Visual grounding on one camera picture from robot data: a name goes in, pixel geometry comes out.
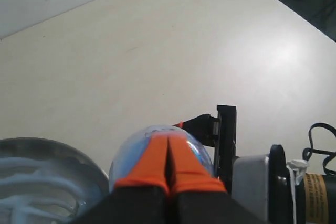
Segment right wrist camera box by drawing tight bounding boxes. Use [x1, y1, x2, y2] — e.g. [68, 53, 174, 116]
[231, 145, 309, 223]

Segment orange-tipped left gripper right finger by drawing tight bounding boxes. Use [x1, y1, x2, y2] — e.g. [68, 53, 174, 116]
[169, 134, 262, 223]

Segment pale blue soap swirls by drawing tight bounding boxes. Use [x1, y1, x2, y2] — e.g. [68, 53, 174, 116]
[1, 157, 83, 223]

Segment round stainless steel plate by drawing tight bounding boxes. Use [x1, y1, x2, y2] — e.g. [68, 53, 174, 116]
[1, 137, 109, 223]

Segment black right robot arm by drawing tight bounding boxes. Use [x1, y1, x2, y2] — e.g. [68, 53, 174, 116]
[178, 105, 335, 223]

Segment blue pump soap bottle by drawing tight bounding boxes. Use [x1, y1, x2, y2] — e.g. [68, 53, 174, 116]
[109, 125, 214, 191]

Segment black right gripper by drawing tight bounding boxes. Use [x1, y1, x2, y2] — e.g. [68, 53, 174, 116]
[174, 105, 237, 193]

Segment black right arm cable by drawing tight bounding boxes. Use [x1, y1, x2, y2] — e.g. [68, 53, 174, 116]
[302, 122, 336, 176]

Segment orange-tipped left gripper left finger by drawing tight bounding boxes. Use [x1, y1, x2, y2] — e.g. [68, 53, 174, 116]
[73, 133, 169, 224]

